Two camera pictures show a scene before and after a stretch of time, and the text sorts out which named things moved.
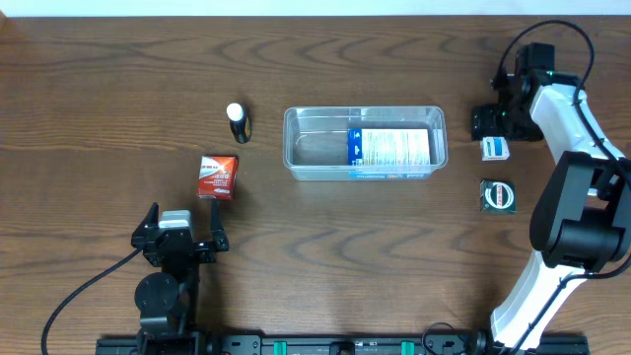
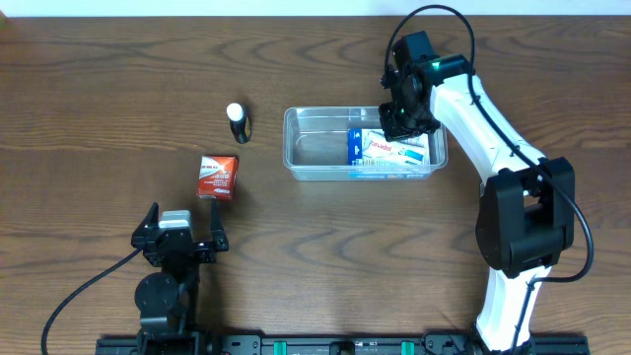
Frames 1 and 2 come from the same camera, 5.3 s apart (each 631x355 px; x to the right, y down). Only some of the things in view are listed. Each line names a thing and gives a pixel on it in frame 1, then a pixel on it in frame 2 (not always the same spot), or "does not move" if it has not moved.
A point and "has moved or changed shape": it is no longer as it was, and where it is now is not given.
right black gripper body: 482,122 -> 403,124
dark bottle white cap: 240,122 does not move
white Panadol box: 494,148 has moved or changed shape
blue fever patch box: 388,154 does not move
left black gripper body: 178,245 does not move
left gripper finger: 149,223 does not move
